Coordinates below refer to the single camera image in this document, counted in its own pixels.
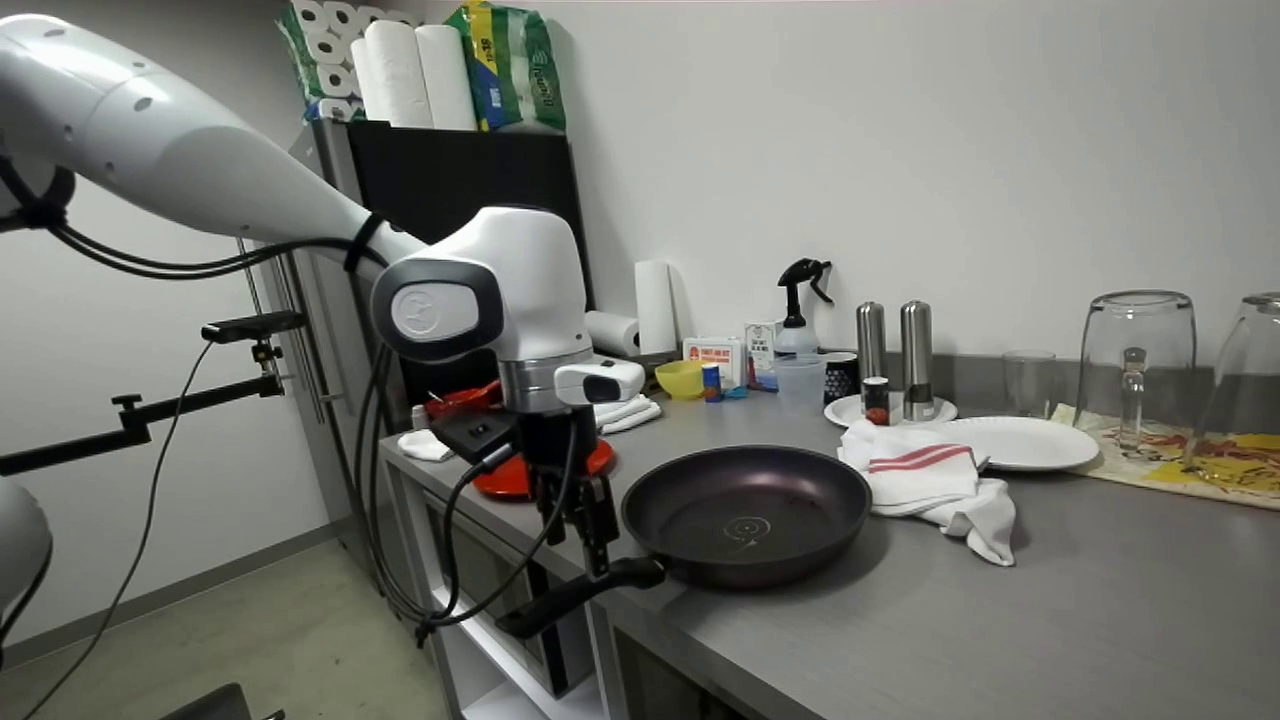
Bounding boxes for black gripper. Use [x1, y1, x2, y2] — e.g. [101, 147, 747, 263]
[514, 399, 625, 581]

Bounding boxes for dark frying pan black handle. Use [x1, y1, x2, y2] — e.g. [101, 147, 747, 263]
[495, 443, 877, 641]

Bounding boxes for red plate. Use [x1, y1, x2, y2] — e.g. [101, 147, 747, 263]
[474, 435, 621, 505]

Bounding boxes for white towel blue stripes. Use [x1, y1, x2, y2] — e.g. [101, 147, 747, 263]
[594, 390, 669, 441]

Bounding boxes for dark glossy undercounter appliance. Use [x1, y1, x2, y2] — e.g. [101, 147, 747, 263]
[436, 517, 602, 698]

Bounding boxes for red black clamp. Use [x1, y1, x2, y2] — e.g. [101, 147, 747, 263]
[422, 378, 509, 424]

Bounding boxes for white paper towel roll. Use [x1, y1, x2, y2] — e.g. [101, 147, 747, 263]
[411, 20, 481, 136]
[350, 14, 427, 130]
[629, 255, 683, 361]
[581, 308, 643, 361]

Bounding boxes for crumpled white cloth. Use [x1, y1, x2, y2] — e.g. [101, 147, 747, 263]
[391, 424, 460, 466]

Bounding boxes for small white box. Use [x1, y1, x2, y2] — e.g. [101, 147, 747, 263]
[741, 321, 780, 397]

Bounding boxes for clear spray bottle black nozzle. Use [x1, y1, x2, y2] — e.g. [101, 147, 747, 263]
[773, 250, 842, 399]

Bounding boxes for small white plate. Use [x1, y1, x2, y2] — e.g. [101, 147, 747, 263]
[819, 387, 963, 433]

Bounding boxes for small dark spice jar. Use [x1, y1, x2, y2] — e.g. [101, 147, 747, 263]
[860, 372, 897, 426]

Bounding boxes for steel shaker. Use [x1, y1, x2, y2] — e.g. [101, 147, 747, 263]
[897, 296, 935, 424]
[853, 296, 887, 390]

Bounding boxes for white towel red stripe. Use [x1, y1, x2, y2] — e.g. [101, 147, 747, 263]
[834, 415, 1019, 573]

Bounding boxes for tall black cabinet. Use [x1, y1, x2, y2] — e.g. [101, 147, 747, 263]
[242, 116, 602, 632]

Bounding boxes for white dinner plate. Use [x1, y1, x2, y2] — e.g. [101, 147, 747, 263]
[932, 413, 1105, 475]

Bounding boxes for green package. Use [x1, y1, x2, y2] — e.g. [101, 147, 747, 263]
[445, 0, 571, 136]

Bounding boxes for patterned paper towel pack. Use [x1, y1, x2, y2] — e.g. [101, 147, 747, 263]
[271, 0, 362, 127]

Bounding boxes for upturned clear glass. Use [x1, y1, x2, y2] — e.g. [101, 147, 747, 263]
[1197, 288, 1280, 441]
[1071, 285, 1200, 446]

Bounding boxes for colourful placemat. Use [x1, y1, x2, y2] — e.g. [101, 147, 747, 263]
[1047, 399, 1280, 517]

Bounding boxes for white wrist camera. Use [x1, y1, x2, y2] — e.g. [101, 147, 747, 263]
[548, 355, 649, 413]

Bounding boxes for thin black cable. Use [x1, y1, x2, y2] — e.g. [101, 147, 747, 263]
[15, 337, 220, 720]

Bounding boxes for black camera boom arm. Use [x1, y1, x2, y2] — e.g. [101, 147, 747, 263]
[0, 308, 312, 478]

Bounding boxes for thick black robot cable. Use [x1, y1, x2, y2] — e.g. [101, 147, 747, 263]
[0, 157, 594, 650]

